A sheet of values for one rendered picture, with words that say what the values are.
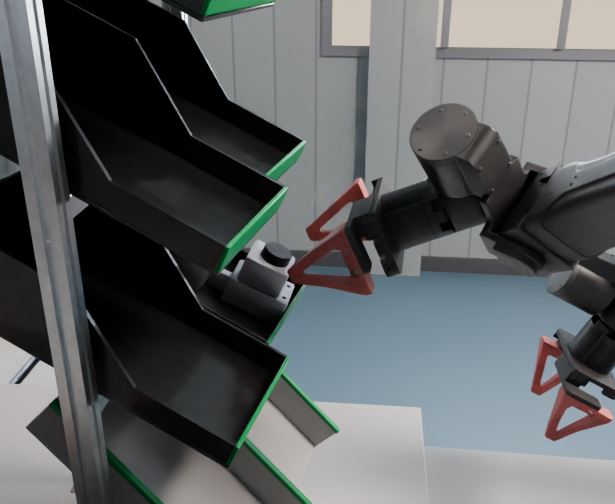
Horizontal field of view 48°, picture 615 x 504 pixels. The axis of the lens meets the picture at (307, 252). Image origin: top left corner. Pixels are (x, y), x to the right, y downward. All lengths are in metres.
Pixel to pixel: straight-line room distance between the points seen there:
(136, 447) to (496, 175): 0.40
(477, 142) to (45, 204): 0.32
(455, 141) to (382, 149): 2.84
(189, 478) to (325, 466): 0.39
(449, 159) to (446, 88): 2.88
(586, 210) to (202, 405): 0.33
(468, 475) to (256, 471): 0.42
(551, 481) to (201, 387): 0.63
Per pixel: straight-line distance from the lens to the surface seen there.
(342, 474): 1.04
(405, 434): 1.12
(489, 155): 0.57
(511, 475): 1.08
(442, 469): 1.07
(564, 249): 0.57
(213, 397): 0.59
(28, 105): 0.46
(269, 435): 0.83
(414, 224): 0.64
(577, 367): 0.89
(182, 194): 0.53
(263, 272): 0.68
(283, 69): 3.46
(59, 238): 0.47
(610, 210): 0.50
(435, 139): 0.58
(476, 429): 2.59
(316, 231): 0.74
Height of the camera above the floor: 1.54
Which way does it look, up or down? 23 degrees down
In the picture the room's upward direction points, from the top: straight up
